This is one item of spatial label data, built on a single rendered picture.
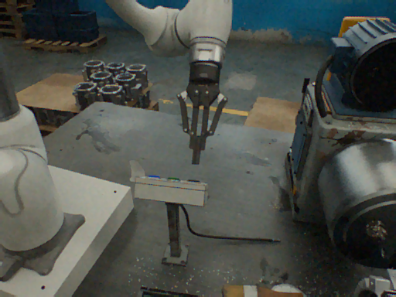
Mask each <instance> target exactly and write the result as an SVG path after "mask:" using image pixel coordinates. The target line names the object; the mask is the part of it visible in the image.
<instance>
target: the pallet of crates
mask: <svg viewBox="0 0 396 297"><path fill-rule="evenodd" d="M33 1H34V2H35V5H36V9H31V10H29V11H24V12H21V15H23V18H24V20H25V24H26V28H27V29H28V32H29V35H30V39H29V40H27V41H25V42H24V43H22V46H23V49H24V50H31V49H35V48H36V47H41V48H43V49H44V51H50V50H52V51H53V52H59V51H61V50H62V51H61V52H62V53H65V52H66V51H68V50H79V51H80V53H83V54H88V53H89V52H91V51H94V50H95V49H96V48H98V47H99V46H102V45H103V43H106V42H107V41H108V39H107V35H101V34H100V35H99V32H98V25H97V14H96V13H97V11H94V10H79V7H78V3H77V0H33ZM71 1H72V2H71ZM38 3H39V4H38ZM42 4H43V5H42ZM48 6H49V7H48ZM68 7H69V8H68ZM74 7H75V8H74ZM48 13H49V14H48ZM71 14H72V15H71ZM29 17H30V18H29ZM91 17H92V18H91ZM30 19H31V20H30ZM49 19H50V20H49ZM81 19H82V21H81ZM78 20H79V21H78ZM34 21H35V22H34ZM92 31H93V32H92ZM95 33H96V34H95ZM31 34H32V35H31ZM34 34H35V35H34ZM37 34H38V35H37ZM89 34H90V35H89ZM98 40H100V41H98ZM55 41H56V42H55ZM34 42H35V43H34ZM53 42H55V43H54V44H52V45H50V44H51V43H53ZM81 44H82V45H81Z"/></svg>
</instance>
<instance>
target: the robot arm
mask: <svg viewBox="0 0 396 297"><path fill-rule="evenodd" d="M105 1H106V4H107V5H109V6H110V7H111V9H113V10H114V11H115V13H116V14H117V15H119V16H120V18H121V19H123V20H124V21H125V22H126V23H127V24H129V25H130V26H131V27H133V28H134V29H137V30H138V31H139V32H140V33H141V34H143V35H144V38H145V42H146V43H147V44H148V47H149V49H150V50H151V51H152V52H153V53H154V54H155V55H156V56H159V57H166V58H170V57H177V56H182V55H183V54H186V53H188V54H189V55H188V65H189V66H190V71H189V83H188V87H187V88H186V90H185V91H184V92H183V93H181V94H176V97H177V98H178V100H179V106H180V111H181V117H182V122H183V131H184V132H185V133H187V134H188V135H189V136H190V139H189V148H190V149H192V150H193V160H192V164H193V165H199V164H200V153H201V150H205V144H206V138H207V137H208V136H213V134H214V132H215V130H216V127H217V125H218V121H219V119H220V116H221V114H222V110H223V107H224V106H226V104H227V102H228V99H227V97H224V96H223V95H222V94H221V93H220V89H219V81H220V71H221V70H222V69H223V63H224V58H225V53H226V45H227V41H228V37H229V35H230V30H231V25H232V18H233V2H232V0H192V1H190V2H188V5H187V6H186V7H185V8H184V9H183V10H182V11H179V10H178V9H168V8H164V7H162V6H158V7H156V9H153V10H151V9H147V8H145V7H143V6H142V5H139V4H138V3H137V2H136V1H135V0H105ZM187 96H188V97H189V98H190V100H191V101H192V102H193V117H192V124H191V129H189V124H188V114H187V108H186V102H185V101H186V100H187ZM217 98H218V106H217V110H216V112H215V114H214V116H213V121H212V123H211V125H210V130H209V131H207V127H208V120H209V113H210V105H211V104H212V103H213V102H214V101H215V100H216V99H217ZM200 106H203V119H202V125H201V136H196V128H197V122H198V115H199V110H200ZM84 223H85V216H84V215H82V214H71V213H66V212H63V211H62V207H61V202H60V199H59V197H58V195H57V193H56V187H55V185H54V183H53V178H52V176H51V174H50V171H49V169H48V159H47V155H46V149H45V146H44V144H43V138H42V136H41V134H40V131H39V128H38V125H37V122H36V119H35V117H34V115H33V113H32V112H31V111H30V110H29V109H28V108H25V107H23V106H22V105H21V104H19V102H18V100H17V95H16V93H15V89H14V87H13V84H12V78H11V76H10V73H9V69H8V67H7V64H6V60H5V56H4V53H3V51H2V48H1V43H0V261H3V262H2V265H1V266H0V281H1V282H6V281H8V280H9V279H10V278H11V277H12V276H13V275H14V274H15V273H16V272H17V271H18V270H19V269H20V268H21V267H23V268H27V269H29V270H33V271H36V272H37V273H38V275H42V276H44V275H48V274H50V273H51V271H52V270H53V266H54V264H55V262H56V260H57V259H58V258H59V256H60V254H61V253H62V252H63V250H64V248H65V247H66V246H67V245H68V244H69V241H70V239H71V238H72V237H73V235H74V234H75V233H76V231H77V230H78V229H79V228H80V227H81V226H82V225H83V224H84Z"/></svg>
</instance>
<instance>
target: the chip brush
mask: <svg viewBox="0 0 396 297"><path fill-rule="evenodd" d="M222 293H223V295H224V297H304V295H303V294H302V293H301V292H278V291H273V290H270V289H267V288H262V287H256V285H224V286H223V289H222Z"/></svg>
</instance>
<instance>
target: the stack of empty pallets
mask: <svg viewBox="0 0 396 297"><path fill-rule="evenodd" d="M33 5H35V2H34V1H33V0H0V38H3V39H20V40H26V36H30V35H29V32H28V29H27V28H26V24H25V20H24V18H23V15H21V12H24V11H29V10H31V9H36V6H33ZM4 33H11V34H15V37H10V36H5V34H4Z"/></svg>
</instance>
